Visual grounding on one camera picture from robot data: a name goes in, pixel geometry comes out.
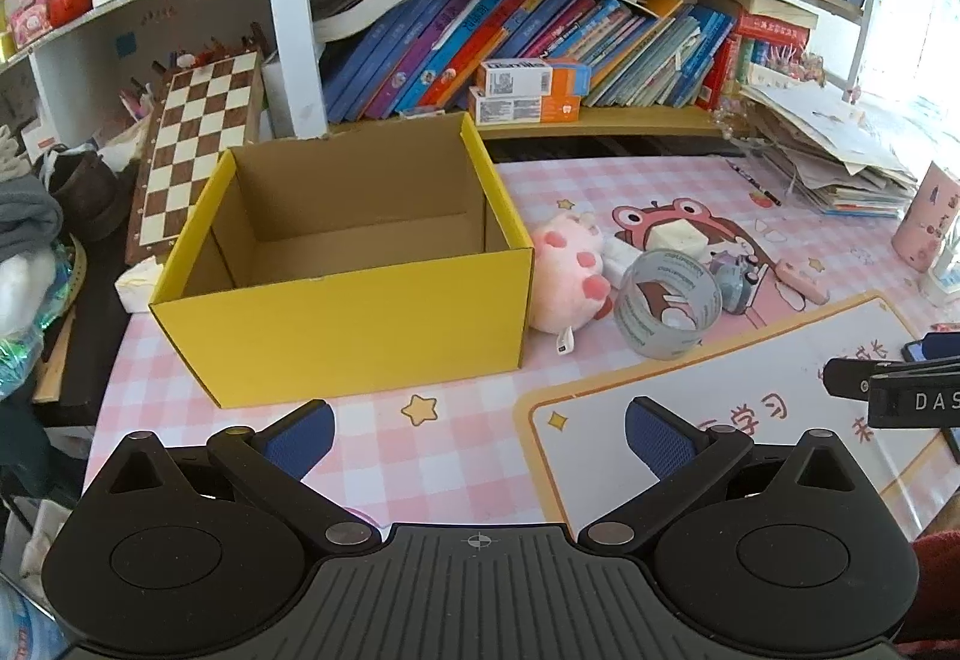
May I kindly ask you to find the row of colourful books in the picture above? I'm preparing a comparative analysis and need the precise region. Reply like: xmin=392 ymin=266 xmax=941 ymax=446
xmin=319 ymin=0 xmax=812 ymax=125

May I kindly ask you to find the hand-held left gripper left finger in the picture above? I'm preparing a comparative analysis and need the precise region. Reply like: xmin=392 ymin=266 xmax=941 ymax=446
xmin=79 ymin=400 xmax=383 ymax=554

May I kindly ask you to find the pink cartoon desk mat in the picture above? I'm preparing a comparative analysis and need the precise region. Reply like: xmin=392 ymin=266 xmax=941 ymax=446
xmin=79 ymin=154 xmax=960 ymax=542

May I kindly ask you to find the white desk shelf unit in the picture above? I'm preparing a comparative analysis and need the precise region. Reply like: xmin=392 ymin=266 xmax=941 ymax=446
xmin=0 ymin=0 xmax=893 ymax=143

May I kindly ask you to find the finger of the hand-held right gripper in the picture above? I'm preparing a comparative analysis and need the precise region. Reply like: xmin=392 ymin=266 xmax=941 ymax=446
xmin=821 ymin=354 xmax=960 ymax=398

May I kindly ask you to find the yellow cardboard box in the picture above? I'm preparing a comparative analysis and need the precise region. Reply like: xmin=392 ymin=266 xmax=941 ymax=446
xmin=148 ymin=111 xmax=535 ymax=410

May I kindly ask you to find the brown and white chessboard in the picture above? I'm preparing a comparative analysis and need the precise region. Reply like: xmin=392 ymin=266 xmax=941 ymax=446
xmin=124 ymin=49 xmax=265 ymax=271

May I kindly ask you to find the pink cup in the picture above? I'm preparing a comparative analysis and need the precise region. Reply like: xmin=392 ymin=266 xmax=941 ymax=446
xmin=891 ymin=161 xmax=960 ymax=271

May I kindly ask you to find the row of small pink trinkets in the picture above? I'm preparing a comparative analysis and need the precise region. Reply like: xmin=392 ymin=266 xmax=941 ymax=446
xmin=763 ymin=45 xmax=826 ymax=85

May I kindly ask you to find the dark phone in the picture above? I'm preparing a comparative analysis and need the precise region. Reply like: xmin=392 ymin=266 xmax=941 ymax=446
xmin=902 ymin=332 xmax=960 ymax=365

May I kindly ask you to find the orange and white carton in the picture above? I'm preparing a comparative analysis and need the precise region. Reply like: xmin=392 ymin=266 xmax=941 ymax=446
xmin=480 ymin=58 xmax=591 ymax=98
xmin=469 ymin=86 xmax=582 ymax=126

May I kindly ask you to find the stack of papers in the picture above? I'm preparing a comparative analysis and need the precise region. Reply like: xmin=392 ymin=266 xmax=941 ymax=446
xmin=739 ymin=82 xmax=928 ymax=220

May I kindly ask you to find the black pencil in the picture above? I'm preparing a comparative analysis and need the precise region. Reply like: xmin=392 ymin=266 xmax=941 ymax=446
xmin=726 ymin=159 xmax=782 ymax=208

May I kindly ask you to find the grey cloth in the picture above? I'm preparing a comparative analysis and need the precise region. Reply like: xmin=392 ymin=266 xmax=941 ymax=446
xmin=0 ymin=184 xmax=65 ymax=265

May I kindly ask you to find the white charger plug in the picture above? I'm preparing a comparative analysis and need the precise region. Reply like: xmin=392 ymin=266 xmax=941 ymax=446
xmin=600 ymin=240 xmax=646 ymax=280

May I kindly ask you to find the pink plush toy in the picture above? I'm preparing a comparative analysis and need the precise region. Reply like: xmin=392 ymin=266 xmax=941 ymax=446
xmin=527 ymin=212 xmax=614 ymax=358

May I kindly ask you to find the thick white-paged book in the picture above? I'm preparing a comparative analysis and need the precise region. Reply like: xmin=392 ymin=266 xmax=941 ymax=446
xmin=311 ymin=0 xmax=410 ymax=43

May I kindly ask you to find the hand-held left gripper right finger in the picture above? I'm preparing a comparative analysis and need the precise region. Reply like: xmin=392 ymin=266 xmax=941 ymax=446
xmin=577 ymin=396 xmax=882 ymax=552

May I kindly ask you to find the white sponge block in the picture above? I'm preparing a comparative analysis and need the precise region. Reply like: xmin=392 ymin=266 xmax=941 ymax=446
xmin=646 ymin=221 xmax=710 ymax=264

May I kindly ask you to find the small pink plastic case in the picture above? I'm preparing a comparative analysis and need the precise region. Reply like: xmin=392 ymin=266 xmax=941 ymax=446
xmin=776 ymin=261 xmax=823 ymax=311

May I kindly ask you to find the clear tape roll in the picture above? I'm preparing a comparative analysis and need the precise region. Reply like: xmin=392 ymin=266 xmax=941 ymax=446
xmin=613 ymin=249 xmax=723 ymax=361

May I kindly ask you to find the grey round toy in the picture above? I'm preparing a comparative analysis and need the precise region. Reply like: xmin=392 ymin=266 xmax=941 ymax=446
xmin=709 ymin=251 xmax=770 ymax=316

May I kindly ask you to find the clear bead bracelet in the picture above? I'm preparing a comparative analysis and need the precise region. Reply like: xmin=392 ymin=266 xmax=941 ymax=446
xmin=716 ymin=103 xmax=752 ymax=145

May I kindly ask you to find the white tissue pack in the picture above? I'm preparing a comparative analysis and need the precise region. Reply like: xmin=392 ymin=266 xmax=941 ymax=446
xmin=116 ymin=259 xmax=167 ymax=314

